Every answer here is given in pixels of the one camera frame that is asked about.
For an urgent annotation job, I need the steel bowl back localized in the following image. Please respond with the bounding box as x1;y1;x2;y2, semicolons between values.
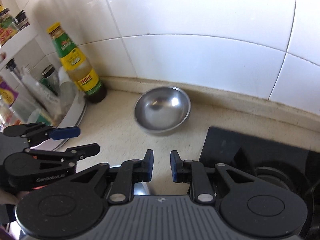
133;86;191;136

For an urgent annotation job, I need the white rotating condiment rack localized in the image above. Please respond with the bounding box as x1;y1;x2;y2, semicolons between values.
1;25;87;151

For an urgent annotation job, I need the purple label soy sauce bottle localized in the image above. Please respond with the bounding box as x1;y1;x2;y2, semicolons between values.
1;76;31;123

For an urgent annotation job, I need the green yellow label oil bottle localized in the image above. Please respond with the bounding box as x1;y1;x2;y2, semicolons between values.
47;22;107;103

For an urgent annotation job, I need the black gas stove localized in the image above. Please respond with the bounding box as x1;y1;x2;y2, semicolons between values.
199;126;319;239

